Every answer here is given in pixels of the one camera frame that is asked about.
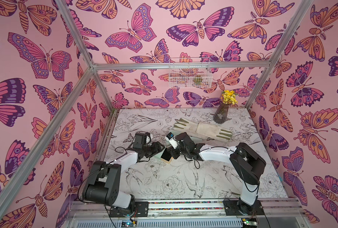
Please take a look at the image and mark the mint jewelry box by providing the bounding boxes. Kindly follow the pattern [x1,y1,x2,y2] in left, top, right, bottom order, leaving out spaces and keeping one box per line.
[160,148,173,163]

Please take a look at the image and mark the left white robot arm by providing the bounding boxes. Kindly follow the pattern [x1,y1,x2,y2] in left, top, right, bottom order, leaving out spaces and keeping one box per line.
[80,132,165,216]

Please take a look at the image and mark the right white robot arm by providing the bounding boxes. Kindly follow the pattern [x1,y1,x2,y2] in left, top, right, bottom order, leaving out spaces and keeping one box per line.
[165,132,267,215]

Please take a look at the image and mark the white work glove left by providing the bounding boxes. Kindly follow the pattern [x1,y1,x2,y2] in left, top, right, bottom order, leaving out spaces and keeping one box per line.
[172,118,205,139]

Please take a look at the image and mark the white work glove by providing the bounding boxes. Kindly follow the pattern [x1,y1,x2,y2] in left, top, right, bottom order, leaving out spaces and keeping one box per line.
[172,118,205,139]
[196,123,233,142]

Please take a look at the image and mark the white work glove right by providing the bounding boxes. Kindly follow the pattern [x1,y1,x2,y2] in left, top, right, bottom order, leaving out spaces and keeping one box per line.
[196,123,233,142]

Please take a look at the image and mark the dark glass vase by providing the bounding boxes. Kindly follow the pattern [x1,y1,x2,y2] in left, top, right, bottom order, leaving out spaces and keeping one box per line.
[213,102,230,124]

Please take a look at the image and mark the yellow flowers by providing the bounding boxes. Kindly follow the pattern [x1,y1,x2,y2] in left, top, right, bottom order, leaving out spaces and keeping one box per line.
[220,90,238,105]

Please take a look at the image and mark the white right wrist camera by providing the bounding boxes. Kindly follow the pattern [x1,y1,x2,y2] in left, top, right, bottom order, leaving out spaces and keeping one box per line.
[165,132,178,149]

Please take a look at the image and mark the white wire basket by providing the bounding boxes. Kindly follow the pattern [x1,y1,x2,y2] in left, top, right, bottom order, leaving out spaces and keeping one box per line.
[168,61,213,89]

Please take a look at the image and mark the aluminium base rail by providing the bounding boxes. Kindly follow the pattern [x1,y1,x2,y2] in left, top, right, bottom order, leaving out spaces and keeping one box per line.
[63,198,312,228]

